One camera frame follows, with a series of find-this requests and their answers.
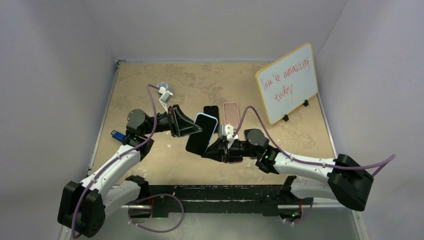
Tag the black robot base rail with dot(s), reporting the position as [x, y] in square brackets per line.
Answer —
[269, 200]

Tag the black whiteboard stand foot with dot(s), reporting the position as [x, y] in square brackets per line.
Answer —
[286, 118]

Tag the white blue lidded jar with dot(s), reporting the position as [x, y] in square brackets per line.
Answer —
[162, 85]

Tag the phone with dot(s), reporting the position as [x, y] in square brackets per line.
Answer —
[213, 110]
[198, 143]

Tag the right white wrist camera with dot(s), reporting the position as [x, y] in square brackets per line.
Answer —
[228, 130]

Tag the blue black stapler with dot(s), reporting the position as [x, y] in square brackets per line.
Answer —
[118, 136]

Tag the pink phone case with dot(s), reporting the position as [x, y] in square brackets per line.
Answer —
[231, 114]

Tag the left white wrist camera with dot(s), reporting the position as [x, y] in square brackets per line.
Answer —
[165, 96]

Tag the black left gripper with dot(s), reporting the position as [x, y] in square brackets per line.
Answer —
[184, 126]

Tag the yellow framed whiteboard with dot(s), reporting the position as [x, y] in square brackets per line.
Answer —
[286, 83]

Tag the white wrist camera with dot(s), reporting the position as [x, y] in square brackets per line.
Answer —
[228, 130]
[165, 96]

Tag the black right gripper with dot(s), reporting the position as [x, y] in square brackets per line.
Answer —
[216, 152]

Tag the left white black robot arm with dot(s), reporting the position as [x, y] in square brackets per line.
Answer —
[85, 205]

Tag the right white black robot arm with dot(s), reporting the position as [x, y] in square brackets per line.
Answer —
[340, 178]

